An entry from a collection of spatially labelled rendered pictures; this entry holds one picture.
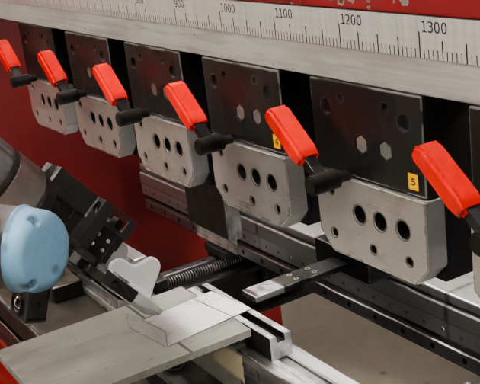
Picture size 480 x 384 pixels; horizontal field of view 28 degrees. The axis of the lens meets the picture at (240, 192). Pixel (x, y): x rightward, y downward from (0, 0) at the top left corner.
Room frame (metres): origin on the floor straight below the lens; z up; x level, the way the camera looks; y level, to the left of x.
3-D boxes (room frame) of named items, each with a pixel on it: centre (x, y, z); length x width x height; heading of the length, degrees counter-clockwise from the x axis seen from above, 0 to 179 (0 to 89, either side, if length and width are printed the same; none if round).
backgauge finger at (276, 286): (1.20, -0.11, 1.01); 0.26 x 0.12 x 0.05; 119
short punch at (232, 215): (1.13, 0.04, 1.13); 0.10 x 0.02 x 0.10; 29
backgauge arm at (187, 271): (1.71, -0.07, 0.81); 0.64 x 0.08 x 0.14; 119
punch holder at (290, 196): (0.98, -0.05, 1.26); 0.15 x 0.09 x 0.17; 29
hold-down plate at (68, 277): (1.63, 0.38, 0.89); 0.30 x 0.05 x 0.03; 29
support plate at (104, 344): (1.06, 0.17, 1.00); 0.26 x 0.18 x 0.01; 119
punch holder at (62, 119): (1.50, 0.25, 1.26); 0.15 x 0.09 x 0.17; 29
